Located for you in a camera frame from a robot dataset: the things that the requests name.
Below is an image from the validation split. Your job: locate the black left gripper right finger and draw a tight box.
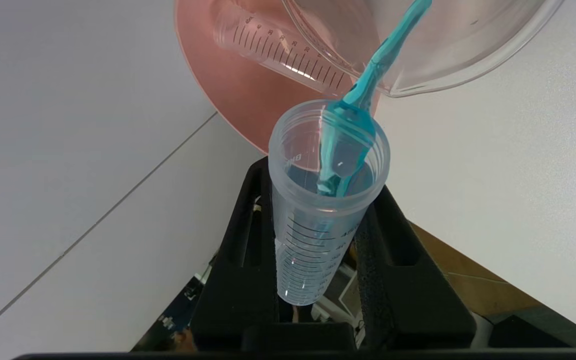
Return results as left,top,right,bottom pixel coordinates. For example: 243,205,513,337
355,184,478,351

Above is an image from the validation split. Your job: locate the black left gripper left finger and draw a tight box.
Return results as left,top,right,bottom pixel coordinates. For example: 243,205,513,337
190,156,281,351

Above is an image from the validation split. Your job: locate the test tube with blue pigment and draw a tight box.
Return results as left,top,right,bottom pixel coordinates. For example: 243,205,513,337
267,98,392,307

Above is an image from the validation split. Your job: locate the test tube with red pigment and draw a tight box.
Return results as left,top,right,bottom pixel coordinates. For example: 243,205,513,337
212,0,358,98

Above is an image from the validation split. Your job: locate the pink bowl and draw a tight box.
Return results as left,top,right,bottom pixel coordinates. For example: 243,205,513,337
173,0,385,157

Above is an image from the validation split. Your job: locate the clear glass beaker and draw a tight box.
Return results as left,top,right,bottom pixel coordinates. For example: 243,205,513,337
280,0,567,99

